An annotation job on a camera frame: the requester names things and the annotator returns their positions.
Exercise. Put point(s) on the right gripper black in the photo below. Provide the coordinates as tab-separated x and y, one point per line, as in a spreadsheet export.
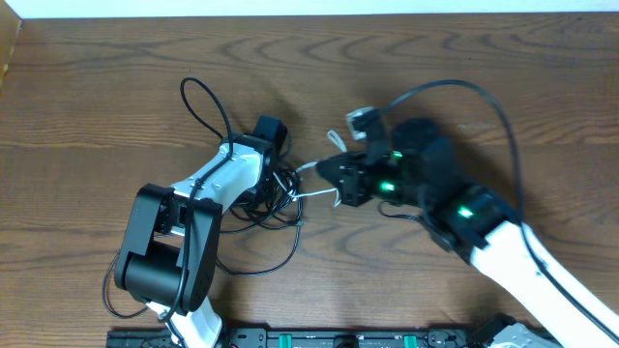
351	187

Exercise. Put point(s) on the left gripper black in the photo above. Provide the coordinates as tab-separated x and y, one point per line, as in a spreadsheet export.
271	193

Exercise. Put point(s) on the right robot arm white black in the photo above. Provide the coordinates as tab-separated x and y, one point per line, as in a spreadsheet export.
417	166

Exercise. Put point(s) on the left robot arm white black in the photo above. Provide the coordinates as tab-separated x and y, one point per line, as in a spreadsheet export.
167	258

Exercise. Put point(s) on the cardboard box side panel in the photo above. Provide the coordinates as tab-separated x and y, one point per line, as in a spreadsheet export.
10	26

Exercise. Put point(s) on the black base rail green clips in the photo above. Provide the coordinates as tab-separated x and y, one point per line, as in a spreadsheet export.
314	338

